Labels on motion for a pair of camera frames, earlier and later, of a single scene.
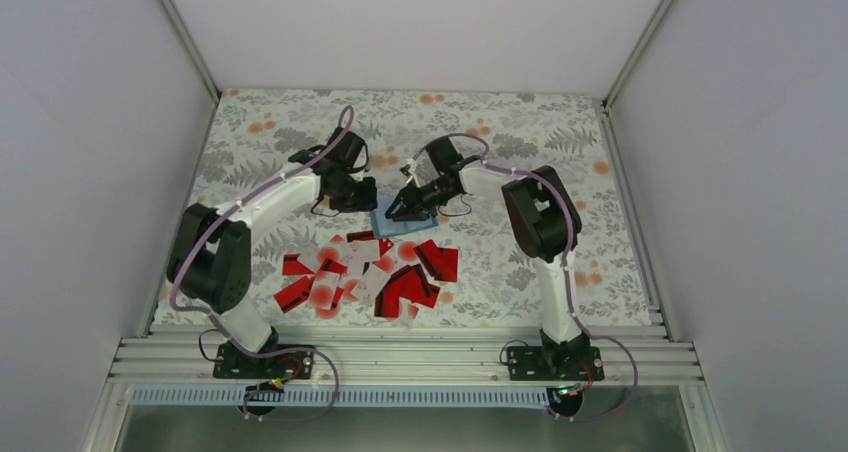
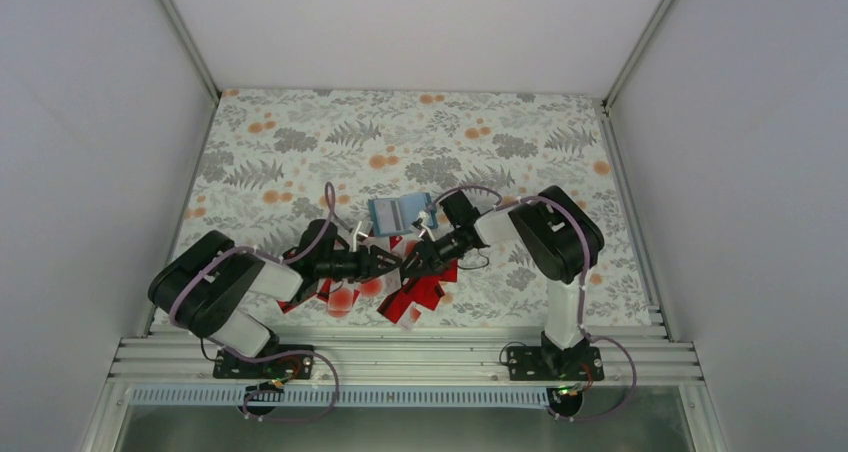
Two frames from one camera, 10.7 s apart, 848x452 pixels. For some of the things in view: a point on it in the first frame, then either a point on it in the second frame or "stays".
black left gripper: x=365 y=203 → x=366 y=265
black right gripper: x=412 y=206 → x=429 y=255
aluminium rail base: x=403 y=357 stays
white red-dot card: x=324 y=287 → x=340 y=298
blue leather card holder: x=384 y=226 stays
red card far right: x=446 y=264 stays
